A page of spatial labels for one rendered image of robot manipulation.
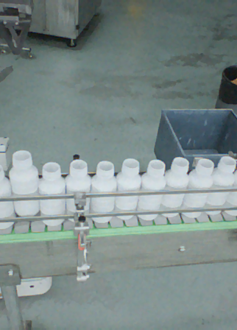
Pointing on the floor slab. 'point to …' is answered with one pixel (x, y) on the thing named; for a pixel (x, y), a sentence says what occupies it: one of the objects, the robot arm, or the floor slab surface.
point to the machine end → (62, 17)
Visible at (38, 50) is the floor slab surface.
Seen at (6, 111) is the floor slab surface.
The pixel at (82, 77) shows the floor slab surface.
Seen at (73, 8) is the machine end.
